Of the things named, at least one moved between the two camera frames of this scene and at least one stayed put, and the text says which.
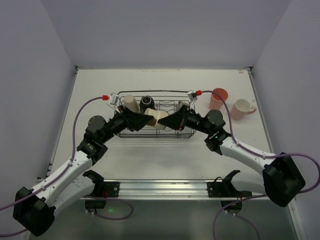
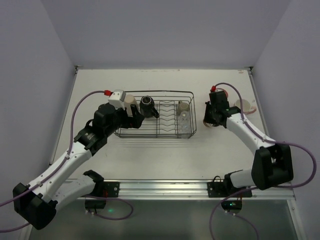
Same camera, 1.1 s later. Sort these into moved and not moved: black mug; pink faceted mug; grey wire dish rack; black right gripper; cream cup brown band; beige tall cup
Moved: black right gripper; cream cup brown band
Not moved: beige tall cup; grey wire dish rack; pink faceted mug; black mug
